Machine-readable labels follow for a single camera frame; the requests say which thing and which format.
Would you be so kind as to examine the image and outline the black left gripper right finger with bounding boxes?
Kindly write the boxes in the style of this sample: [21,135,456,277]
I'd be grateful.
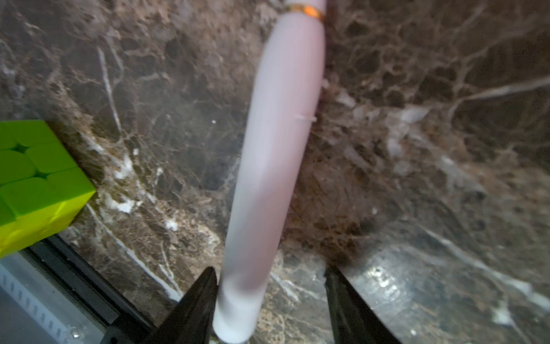
[325,265,400,344]

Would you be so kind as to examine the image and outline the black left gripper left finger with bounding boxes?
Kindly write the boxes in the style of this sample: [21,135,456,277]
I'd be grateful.
[143,267,218,344]

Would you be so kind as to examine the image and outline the white cylindrical toothbrush tube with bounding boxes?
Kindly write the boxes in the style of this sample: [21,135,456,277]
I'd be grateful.
[213,1,327,343]

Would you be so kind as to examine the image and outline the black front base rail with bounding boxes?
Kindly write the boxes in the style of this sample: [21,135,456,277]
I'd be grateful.
[23,235,156,343]

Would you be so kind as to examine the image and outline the white ribbed cable duct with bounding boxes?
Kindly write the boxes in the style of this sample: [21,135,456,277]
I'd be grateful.
[1,253,106,343]

